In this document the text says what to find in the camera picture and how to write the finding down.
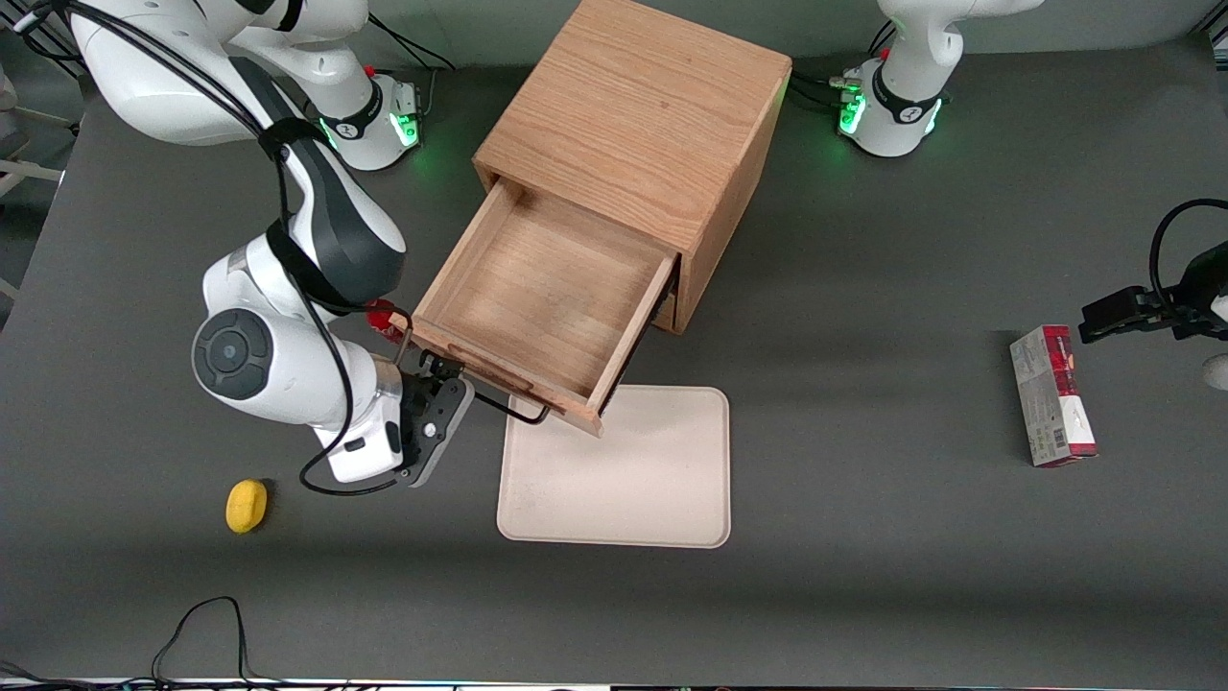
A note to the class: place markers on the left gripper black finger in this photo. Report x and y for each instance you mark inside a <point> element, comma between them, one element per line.
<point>1122,312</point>

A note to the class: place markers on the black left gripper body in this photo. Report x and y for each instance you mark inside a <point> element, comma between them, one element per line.
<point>1201,284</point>

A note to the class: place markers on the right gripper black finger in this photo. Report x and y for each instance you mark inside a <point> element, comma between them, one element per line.
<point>436,422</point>
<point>439,367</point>

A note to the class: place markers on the wooden drawer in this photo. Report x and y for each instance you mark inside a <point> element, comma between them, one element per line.
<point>547,288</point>

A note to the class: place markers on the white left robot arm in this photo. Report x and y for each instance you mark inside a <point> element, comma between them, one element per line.
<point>902,96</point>

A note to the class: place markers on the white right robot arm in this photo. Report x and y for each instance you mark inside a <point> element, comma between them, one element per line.
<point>288,355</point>

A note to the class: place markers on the wooden drawer cabinet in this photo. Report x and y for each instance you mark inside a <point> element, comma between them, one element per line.
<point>638,115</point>

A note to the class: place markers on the red plaid cardboard box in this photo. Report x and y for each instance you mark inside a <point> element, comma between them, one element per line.
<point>1050,393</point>

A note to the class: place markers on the yellow lemon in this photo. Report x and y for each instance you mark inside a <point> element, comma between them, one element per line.
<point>247,505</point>

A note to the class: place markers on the cream rectangular tray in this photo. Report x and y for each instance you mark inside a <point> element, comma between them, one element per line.
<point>624,475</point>

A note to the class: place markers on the white metal frame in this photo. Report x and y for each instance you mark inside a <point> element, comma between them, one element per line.
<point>24,144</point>

